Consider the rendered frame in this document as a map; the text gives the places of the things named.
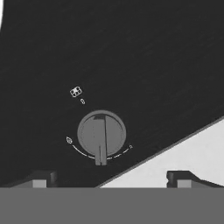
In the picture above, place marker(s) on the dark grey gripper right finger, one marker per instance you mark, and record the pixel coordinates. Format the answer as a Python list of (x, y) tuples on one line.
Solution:
[(178, 176)]

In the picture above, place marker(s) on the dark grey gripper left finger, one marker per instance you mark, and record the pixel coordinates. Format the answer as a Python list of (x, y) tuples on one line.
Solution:
[(43, 178)]

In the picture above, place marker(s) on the dark grey stove knob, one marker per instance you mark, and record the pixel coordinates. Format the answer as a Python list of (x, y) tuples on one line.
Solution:
[(101, 134)]

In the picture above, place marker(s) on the black stove hob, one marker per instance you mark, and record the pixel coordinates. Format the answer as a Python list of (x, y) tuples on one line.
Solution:
[(116, 58)]

